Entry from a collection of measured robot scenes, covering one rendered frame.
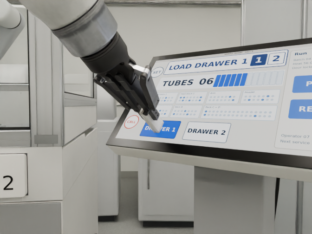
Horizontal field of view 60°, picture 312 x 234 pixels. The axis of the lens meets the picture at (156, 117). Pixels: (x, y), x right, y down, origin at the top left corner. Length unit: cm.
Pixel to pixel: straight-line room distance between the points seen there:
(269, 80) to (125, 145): 34
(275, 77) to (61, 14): 41
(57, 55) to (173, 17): 337
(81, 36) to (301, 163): 38
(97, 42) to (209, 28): 372
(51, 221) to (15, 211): 10
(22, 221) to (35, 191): 9
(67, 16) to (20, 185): 51
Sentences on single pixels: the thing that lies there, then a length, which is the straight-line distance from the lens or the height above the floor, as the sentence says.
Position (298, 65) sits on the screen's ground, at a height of 114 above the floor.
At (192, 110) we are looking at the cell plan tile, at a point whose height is 104.
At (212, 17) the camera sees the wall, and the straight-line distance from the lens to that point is 415.
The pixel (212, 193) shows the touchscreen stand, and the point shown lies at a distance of 65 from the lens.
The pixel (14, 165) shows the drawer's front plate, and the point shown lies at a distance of 79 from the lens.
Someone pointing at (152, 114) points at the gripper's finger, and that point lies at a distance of 55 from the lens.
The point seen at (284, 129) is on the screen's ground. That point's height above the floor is 102.
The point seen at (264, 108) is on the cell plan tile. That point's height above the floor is 105.
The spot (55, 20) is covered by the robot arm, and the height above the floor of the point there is 117.
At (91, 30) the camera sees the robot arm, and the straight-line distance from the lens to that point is 41.
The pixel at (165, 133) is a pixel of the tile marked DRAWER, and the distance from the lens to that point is 58.
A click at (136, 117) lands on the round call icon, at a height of 103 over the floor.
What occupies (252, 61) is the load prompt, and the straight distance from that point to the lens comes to 65.
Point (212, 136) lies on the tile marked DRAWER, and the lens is 53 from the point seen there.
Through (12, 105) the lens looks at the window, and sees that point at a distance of 81.
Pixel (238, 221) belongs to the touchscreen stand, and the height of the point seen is 81.
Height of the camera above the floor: 106
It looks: 3 degrees down
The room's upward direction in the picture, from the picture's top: straight up
